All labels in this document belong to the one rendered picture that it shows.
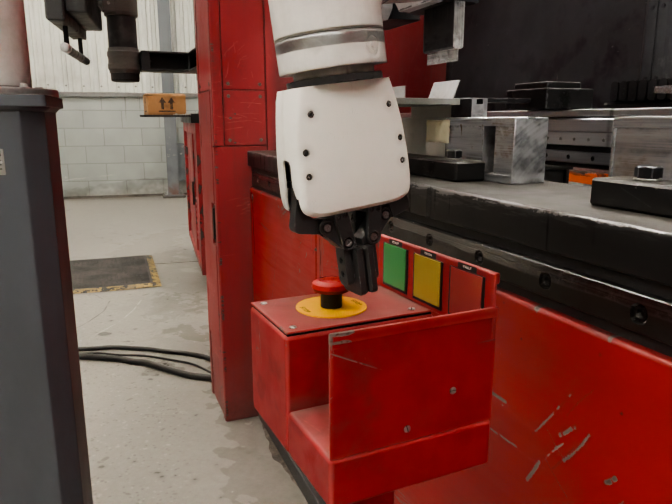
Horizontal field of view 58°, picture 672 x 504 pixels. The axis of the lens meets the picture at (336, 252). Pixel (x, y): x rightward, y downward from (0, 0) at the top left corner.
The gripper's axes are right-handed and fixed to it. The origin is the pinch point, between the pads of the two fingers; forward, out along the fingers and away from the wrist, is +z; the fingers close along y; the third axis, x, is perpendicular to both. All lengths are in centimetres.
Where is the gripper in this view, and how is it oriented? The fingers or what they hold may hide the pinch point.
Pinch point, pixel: (358, 267)
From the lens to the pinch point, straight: 50.8
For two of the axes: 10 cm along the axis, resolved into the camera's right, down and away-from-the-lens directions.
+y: -8.9, 2.2, -4.1
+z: 1.3, 9.6, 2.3
